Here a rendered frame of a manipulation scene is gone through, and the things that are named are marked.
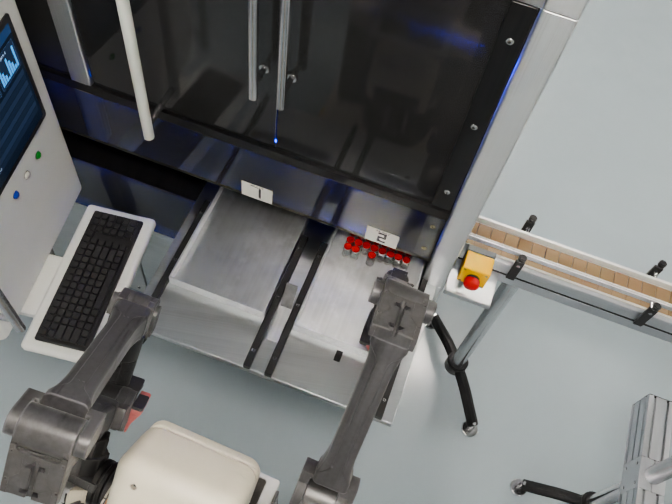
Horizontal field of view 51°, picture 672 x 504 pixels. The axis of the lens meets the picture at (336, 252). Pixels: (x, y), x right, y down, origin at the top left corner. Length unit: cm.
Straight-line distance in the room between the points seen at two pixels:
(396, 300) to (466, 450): 163
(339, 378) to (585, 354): 146
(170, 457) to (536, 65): 88
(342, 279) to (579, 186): 179
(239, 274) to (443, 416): 116
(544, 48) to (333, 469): 78
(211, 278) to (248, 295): 11
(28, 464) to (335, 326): 98
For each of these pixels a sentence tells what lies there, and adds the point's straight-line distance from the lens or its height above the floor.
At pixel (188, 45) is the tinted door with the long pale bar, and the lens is 156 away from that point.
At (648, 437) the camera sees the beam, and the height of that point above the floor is 55.
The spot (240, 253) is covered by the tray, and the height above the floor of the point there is 88.
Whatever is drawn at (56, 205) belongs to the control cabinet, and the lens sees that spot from 202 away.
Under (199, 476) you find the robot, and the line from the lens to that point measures 119.
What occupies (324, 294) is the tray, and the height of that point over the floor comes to 88.
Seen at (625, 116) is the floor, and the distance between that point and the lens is 383.
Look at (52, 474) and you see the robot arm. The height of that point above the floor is 157.
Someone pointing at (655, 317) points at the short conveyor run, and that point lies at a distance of 204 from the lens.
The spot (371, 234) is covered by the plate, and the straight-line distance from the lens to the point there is 180.
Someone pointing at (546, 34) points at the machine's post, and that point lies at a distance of 124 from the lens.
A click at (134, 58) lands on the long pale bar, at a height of 145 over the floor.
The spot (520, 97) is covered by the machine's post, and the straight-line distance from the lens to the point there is 134.
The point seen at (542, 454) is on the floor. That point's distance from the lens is 281.
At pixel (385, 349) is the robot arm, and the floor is 152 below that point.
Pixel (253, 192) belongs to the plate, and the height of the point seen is 102.
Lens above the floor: 253
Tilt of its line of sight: 60 degrees down
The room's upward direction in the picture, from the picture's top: 12 degrees clockwise
